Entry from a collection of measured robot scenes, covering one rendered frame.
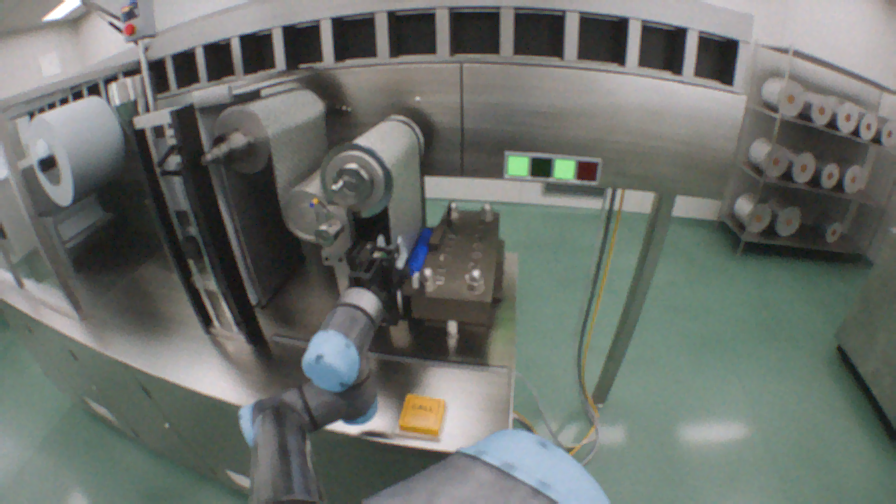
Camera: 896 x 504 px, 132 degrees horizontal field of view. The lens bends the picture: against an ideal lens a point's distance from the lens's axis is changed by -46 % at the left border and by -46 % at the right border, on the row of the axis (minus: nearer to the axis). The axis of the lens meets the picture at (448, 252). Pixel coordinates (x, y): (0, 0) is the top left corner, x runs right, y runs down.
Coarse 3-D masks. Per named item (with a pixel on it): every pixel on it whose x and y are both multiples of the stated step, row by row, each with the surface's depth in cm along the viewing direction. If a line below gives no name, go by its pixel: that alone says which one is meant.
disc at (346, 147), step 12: (348, 144) 63; (360, 144) 63; (336, 156) 65; (372, 156) 64; (324, 168) 66; (384, 168) 65; (324, 180) 68; (384, 180) 66; (324, 192) 69; (384, 192) 67; (336, 204) 70; (384, 204) 68; (360, 216) 71
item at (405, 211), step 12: (408, 180) 80; (408, 192) 81; (420, 192) 92; (396, 204) 73; (408, 204) 82; (420, 204) 93; (396, 216) 74; (408, 216) 83; (420, 216) 94; (396, 228) 74; (408, 228) 83; (420, 228) 95; (396, 240) 75; (408, 240) 84; (408, 252) 85
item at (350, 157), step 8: (352, 152) 64; (336, 160) 64; (344, 160) 64; (352, 160) 64; (360, 160) 64; (368, 160) 64; (328, 168) 66; (336, 168) 65; (368, 168) 64; (376, 168) 64; (328, 176) 66; (376, 176) 65; (328, 184) 67; (376, 184) 66; (376, 192) 67; (336, 200) 69; (368, 200) 68; (376, 200) 67; (352, 208) 69; (360, 208) 69; (368, 208) 69
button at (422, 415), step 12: (408, 396) 65; (420, 396) 65; (408, 408) 63; (420, 408) 63; (432, 408) 63; (408, 420) 60; (420, 420) 60; (432, 420) 60; (408, 432) 61; (420, 432) 60; (432, 432) 59
